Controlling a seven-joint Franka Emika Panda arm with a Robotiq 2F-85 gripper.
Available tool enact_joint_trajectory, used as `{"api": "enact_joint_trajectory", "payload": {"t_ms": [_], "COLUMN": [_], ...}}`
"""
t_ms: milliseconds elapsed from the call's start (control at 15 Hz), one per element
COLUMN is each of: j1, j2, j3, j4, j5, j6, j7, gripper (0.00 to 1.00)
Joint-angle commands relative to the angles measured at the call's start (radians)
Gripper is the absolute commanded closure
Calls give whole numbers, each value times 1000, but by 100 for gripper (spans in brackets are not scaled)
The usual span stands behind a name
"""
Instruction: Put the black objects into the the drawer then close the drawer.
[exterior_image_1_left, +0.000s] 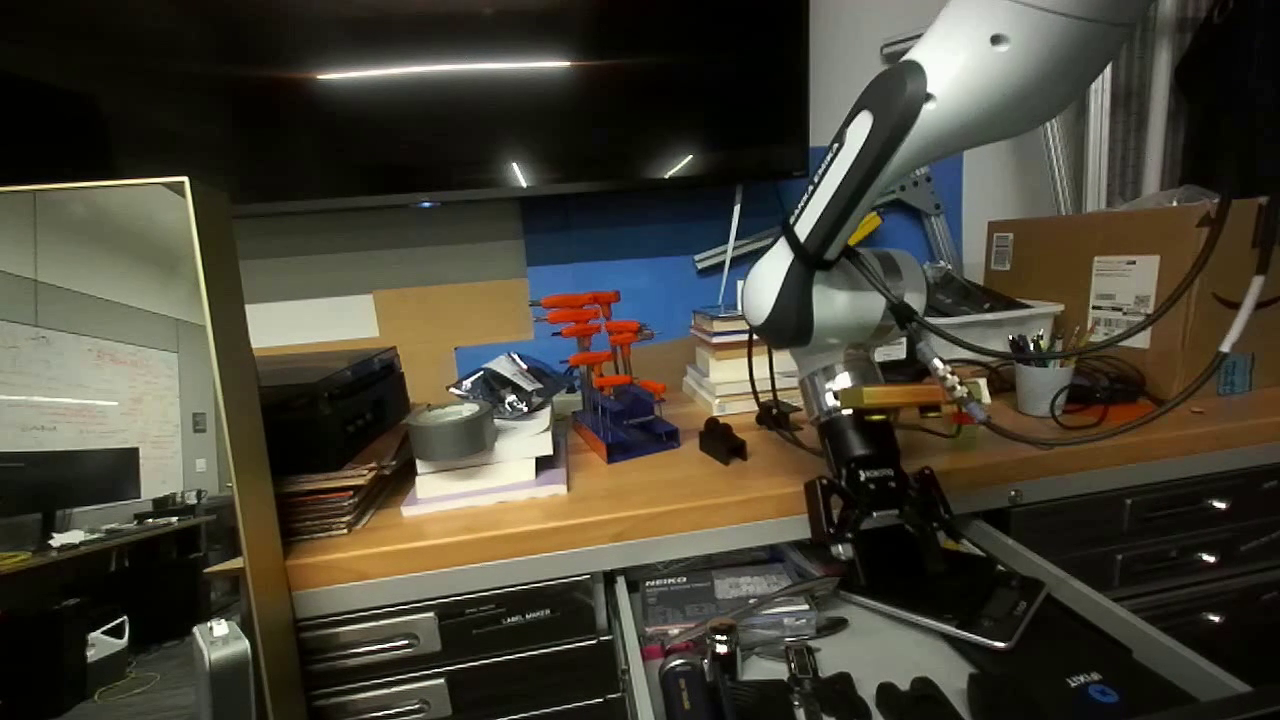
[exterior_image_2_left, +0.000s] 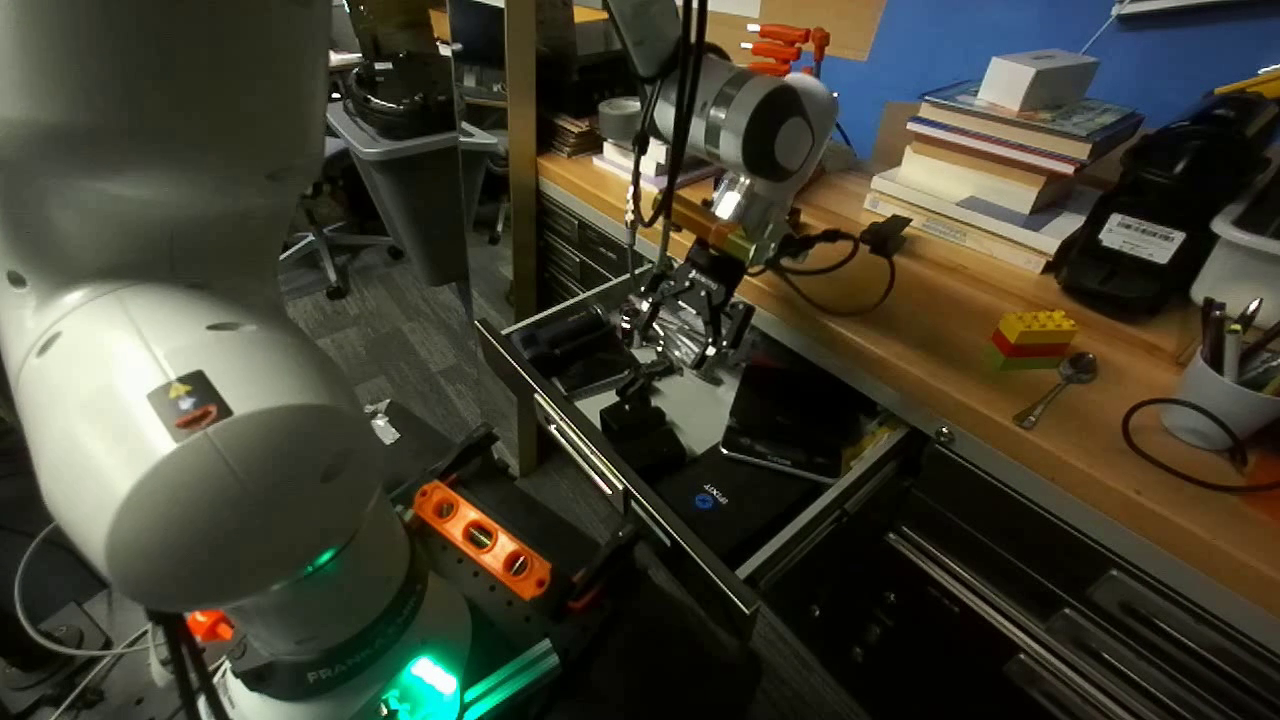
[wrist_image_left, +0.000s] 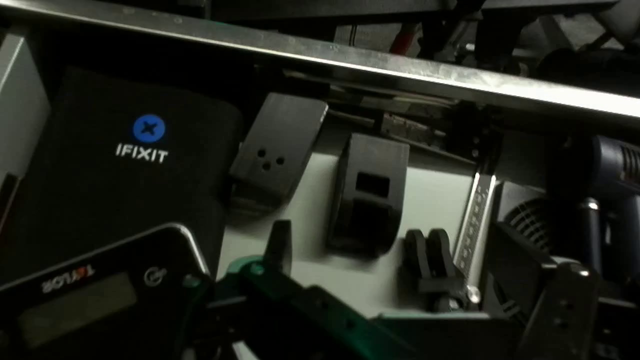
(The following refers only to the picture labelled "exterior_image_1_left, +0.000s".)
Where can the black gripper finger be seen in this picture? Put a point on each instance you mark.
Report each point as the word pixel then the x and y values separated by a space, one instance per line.
pixel 824 516
pixel 936 509

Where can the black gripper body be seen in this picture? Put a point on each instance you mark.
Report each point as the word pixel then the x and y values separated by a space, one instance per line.
pixel 865 461

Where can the tall black plastic block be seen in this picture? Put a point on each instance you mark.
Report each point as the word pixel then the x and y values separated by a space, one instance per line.
pixel 884 553

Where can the black U-shaped bracket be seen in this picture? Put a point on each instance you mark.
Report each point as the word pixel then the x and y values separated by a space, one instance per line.
pixel 726 440

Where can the grey metal tool drawer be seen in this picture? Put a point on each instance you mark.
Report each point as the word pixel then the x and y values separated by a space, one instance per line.
pixel 1083 593

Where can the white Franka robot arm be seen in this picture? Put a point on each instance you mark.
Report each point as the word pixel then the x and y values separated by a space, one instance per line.
pixel 986 80

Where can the dark drawer cabinet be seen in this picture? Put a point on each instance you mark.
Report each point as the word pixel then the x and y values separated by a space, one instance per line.
pixel 1173 562

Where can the black Taylor kitchen scale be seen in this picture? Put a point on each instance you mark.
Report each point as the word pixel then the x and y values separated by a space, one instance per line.
pixel 972 605

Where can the clear plastic bags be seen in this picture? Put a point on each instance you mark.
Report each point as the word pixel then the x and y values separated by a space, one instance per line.
pixel 726 593

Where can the stack of books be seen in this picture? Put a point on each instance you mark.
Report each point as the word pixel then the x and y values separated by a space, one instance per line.
pixel 726 399

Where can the white pen cup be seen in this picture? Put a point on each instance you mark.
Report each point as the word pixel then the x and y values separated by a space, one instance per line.
pixel 1045 391

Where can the thick cream book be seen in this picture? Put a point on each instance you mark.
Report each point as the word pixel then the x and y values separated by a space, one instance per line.
pixel 726 363

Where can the dark marker pen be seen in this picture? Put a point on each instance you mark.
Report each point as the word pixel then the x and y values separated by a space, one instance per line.
pixel 1021 348

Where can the red spine book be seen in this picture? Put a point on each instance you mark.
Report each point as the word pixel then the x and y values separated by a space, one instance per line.
pixel 726 338

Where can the white plastic bin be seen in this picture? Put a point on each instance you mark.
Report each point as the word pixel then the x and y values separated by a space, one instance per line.
pixel 992 326

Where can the dark cover book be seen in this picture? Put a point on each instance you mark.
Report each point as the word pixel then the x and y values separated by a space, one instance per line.
pixel 726 322

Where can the silver pen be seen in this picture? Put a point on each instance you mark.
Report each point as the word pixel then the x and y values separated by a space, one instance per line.
pixel 1053 344

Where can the black box with blue logo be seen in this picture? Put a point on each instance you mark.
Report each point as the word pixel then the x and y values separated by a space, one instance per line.
pixel 1067 680

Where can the black ribbed case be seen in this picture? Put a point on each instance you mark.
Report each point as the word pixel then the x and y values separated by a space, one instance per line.
pixel 695 684

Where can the yellow bar tool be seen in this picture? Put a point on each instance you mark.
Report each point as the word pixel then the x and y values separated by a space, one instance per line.
pixel 865 224

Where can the thin white rod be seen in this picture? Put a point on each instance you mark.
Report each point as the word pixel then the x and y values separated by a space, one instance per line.
pixel 735 246

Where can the orange hex keys blue stand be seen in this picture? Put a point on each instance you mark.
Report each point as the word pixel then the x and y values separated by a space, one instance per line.
pixel 607 373

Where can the brown cardboard box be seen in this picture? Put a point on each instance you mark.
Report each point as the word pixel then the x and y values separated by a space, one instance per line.
pixel 1185 364

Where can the silver foil bag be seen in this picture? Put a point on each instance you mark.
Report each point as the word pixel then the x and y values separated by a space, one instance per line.
pixel 514 381

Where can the cork board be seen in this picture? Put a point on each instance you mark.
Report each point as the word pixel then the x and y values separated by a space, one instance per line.
pixel 453 326

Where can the brown folder stack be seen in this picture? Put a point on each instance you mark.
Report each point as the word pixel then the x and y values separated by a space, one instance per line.
pixel 341 494

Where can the black equipment stack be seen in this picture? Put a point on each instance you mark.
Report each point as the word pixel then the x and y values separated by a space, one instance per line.
pixel 335 401

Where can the white paper sheet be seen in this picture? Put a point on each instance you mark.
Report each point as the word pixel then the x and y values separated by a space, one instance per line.
pixel 309 322

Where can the grey trash bin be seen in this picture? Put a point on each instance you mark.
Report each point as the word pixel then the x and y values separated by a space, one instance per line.
pixel 221 667

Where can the tan wrist camera box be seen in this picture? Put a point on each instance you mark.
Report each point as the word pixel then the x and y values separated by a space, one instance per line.
pixel 895 399

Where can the grey duct tape roll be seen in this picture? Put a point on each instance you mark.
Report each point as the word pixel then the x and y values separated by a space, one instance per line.
pixel 447 431

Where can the silver wall rail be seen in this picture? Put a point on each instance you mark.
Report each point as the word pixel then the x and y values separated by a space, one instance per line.
pixel 905 46

